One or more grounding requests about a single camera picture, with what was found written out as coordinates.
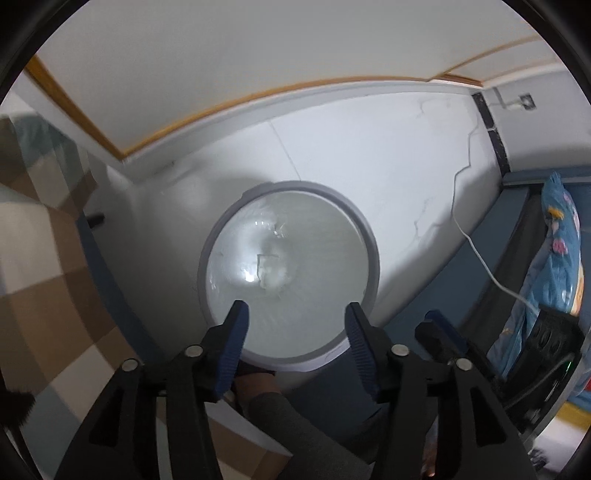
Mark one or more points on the wall socket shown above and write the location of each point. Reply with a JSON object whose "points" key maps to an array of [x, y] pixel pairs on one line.
{"points": [[525, 101]]}

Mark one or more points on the person's grey trouser leg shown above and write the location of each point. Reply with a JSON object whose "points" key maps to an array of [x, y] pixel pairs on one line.
{"points": [[295, 438]]}

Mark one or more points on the blue printed cloth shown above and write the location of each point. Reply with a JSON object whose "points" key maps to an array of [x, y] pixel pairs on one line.
{"points": [[561, 258]]}

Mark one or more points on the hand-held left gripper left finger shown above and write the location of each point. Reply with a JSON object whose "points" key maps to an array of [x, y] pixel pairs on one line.
{"points": [[233, 341]]}

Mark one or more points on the checked blanket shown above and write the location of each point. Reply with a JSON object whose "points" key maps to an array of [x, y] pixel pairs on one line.
{"points": [[46, 277]]}

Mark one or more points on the round grey trash bin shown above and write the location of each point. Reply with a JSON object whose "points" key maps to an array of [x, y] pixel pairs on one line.
{"points": [[318, 258]]}

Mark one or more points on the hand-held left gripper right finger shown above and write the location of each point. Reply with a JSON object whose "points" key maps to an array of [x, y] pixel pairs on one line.
{"points": [[360, 350]]}

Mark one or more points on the small black object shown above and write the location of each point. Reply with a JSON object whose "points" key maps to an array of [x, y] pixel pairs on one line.
{"points": [[95, 220]]}

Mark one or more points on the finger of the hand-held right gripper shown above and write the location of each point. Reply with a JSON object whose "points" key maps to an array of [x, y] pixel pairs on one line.
{"points": [[441, 334]]}

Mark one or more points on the dark blue bed frame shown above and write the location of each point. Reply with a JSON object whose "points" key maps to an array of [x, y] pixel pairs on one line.
{"points": [[517, 240]]}

